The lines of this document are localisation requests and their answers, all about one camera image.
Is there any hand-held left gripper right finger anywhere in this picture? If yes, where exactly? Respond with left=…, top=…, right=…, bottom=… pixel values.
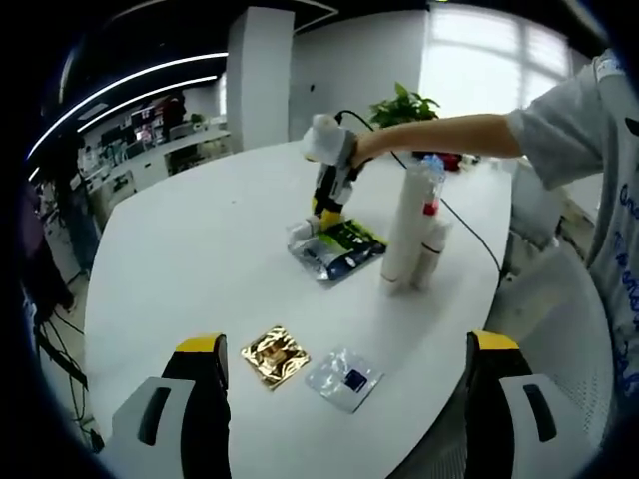
left=465, top=328, right=593, bottom=479

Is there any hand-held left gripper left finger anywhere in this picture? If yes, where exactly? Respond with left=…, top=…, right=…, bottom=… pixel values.
left=110, top=332, right=234, bottom=479

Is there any green black skincare sachet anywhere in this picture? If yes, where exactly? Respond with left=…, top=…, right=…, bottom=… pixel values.
left=286, top=218, right=389, bottom=283

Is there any white skincare tube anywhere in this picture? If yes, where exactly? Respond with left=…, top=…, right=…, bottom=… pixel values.
left=379, top=167, right=426, bottom=284

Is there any gold foil skincare sachet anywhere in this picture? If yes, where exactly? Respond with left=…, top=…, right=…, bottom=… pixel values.
left=240, top=325, right=313, bottom=393

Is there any clear skincare sachet blue square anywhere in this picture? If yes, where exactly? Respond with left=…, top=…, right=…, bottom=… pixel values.
left=304, top=347, right=384, bottom=415

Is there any white mesh chair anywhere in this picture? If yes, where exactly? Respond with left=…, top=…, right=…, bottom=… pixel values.
left=481, top=239, right=618, bottom=479

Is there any potted green plant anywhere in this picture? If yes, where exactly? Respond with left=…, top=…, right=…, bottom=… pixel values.
left=367, top=82, right=441, bottom=127

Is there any white office counter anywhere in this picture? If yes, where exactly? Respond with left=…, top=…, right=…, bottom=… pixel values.
left=79, top=128, right=234, bottom=197

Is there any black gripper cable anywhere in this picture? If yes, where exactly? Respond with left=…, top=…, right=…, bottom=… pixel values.
left=332, top=109, right=504, bottom=274

